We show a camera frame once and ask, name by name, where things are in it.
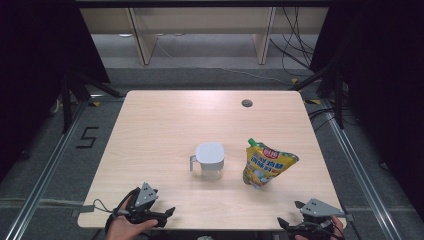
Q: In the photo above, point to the yellow spouted pouch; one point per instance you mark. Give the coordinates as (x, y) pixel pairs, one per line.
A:
(266, 166)

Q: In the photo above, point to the long metal floor rail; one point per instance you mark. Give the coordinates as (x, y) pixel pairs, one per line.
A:
(47, 170)
(359, 170)

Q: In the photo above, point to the clear jar with grey lid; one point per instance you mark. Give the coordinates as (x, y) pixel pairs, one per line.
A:
(210, 156)

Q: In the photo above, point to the grey tape strip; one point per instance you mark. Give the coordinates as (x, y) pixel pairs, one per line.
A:
(87, 209)

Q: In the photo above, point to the person's left hand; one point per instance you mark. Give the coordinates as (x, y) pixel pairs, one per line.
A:
(125, 230)

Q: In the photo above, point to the person's right hand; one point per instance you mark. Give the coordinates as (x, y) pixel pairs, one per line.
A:
(337, 231)

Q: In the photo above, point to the short metal floor rail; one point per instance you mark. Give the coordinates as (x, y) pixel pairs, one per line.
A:
(33, 202)

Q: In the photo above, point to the black curtain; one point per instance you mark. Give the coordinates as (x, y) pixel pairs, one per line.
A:
(383, 83)
(33, 66)

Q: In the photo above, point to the black metal stand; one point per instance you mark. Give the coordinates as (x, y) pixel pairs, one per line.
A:
(66, 100)
(339, 106)

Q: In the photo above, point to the light wooden desk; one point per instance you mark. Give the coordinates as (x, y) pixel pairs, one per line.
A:
(200, 20)

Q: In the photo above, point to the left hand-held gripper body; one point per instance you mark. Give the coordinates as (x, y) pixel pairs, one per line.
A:
(146, 196)

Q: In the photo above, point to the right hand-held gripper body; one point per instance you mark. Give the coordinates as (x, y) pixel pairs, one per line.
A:
(320, 208)

